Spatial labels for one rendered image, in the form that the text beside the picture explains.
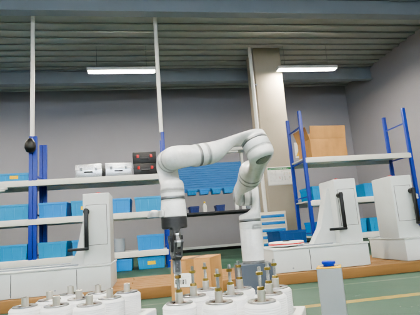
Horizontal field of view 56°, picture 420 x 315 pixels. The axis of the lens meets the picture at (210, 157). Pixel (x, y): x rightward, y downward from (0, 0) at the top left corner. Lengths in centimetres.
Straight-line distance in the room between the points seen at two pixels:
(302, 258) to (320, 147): 341
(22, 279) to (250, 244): 199
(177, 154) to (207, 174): 608
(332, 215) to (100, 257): 195
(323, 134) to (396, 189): 293
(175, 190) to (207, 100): 902
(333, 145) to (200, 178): 237
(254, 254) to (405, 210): 237
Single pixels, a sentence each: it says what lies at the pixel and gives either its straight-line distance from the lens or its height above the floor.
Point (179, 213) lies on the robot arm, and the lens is 115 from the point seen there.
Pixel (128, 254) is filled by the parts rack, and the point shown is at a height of 22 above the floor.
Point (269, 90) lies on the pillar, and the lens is 810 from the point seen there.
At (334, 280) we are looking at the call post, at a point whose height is 28.
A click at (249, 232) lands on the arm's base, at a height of 42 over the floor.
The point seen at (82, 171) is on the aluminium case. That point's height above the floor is 141.
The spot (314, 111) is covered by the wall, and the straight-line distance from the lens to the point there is 1083.
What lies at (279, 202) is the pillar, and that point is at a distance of 765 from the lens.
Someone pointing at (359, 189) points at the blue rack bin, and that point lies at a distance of 683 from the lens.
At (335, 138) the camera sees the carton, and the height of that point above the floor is 175.
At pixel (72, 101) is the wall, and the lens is 1016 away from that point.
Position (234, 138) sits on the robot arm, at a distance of 129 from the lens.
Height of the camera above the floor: 44
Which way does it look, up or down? 10 degrees up
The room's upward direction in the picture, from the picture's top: 4 degrees counter-clockwise
